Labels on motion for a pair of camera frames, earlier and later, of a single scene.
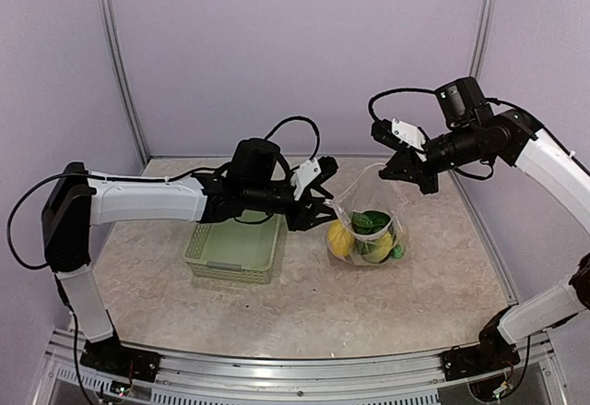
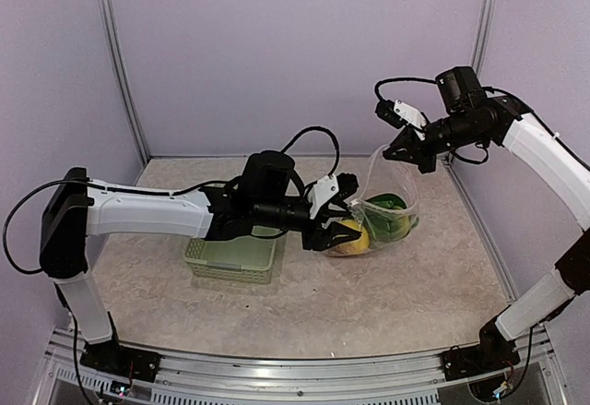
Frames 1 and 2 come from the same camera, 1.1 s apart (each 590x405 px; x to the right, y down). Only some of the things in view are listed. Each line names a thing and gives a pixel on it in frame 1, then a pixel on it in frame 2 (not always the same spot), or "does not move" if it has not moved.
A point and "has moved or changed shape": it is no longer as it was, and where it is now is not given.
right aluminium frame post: [485, 20] does not move
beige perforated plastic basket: [235, 250] does not move
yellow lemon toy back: [341, 239] has moved or changed shape
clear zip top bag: [368, 226] has moved or changed shape
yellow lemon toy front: [381, 249] to [402, 226]
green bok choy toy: [366, 222] has moved or changed shape
